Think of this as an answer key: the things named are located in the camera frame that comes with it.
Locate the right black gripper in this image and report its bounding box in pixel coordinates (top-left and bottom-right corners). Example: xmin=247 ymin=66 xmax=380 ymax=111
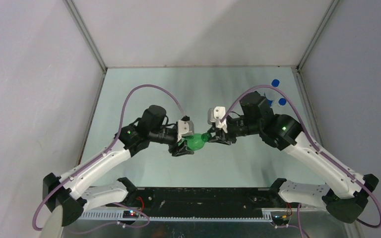
xmin=207 ymin=117 xmax=260 ymax=146

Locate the green plastic bottle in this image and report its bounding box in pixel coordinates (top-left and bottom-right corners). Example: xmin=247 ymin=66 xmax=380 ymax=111
xmin=183 ymin=133 xmax=207 ymax=151

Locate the green bottle cap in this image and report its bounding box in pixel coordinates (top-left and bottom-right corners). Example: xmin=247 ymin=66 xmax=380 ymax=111
xmin=201 ymin=132 xmax=211 ymax=142

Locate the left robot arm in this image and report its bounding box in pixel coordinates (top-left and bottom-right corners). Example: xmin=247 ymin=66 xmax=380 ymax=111
xmin=43 ymin=105 xmax=194 ymax=227

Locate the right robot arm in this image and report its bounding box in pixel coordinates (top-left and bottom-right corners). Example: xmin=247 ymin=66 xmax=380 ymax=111
xmin=207 ymin=92 xmax=379 ymax=224

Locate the clear bottle blue cap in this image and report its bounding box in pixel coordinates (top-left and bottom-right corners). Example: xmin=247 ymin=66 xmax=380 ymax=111
xmin=277 ymin=98 xmax=287 ymax=107

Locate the pepsi bottle blue cap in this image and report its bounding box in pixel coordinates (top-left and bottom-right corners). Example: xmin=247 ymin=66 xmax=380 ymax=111
xmin=264 ymin=79 xmax=281 ymax=107

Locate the left circuit board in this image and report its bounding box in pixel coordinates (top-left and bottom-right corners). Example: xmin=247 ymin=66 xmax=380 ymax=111
xmin=123 ymin=210 xmax=140 ymax=219

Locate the circuit board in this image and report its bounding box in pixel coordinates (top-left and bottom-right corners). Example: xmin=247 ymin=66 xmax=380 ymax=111
xmin=123 ymin=210 xmax=140 ymax=219
xmin=272 ymin=215 xmax=290 ymax=227

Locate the right circuit board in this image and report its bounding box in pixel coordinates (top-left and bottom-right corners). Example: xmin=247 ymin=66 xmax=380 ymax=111
xmin=272 ymin=215 xmax=290 ymax=227

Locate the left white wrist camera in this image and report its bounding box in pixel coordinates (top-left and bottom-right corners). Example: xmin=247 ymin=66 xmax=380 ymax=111
xmin=177 ymin=120 xmax=194 ymax=141

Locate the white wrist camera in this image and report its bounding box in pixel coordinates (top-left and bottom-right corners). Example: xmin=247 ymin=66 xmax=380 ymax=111
xmin=207 ymin=106 xmax=228 ymax=133
xmin=177 ymin=120 xmax=194 ymax=141

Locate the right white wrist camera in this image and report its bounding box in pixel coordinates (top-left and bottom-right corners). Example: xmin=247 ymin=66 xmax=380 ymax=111
xmin=207 ymin=106 xmax=228 ymax=133

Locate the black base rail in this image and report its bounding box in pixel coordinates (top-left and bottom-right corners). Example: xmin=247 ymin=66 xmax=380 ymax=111
xmin=121 ymin=187 xmax=297 ymax=219

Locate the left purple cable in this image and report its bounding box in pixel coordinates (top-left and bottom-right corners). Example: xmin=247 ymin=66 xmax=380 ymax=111
xmin=32 ymin=84 xmax=189 ymax=235

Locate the purple cable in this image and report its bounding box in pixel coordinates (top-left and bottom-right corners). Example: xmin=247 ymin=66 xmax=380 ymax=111
xmin=32 ymin=84 xmax=189 ymax=235
xmin=220 ymin=84 xmax=381 ymax=238

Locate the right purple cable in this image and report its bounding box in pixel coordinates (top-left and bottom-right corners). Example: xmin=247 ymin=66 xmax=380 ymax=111
xmin=220 ymin=84 xmax=381 ymax=238

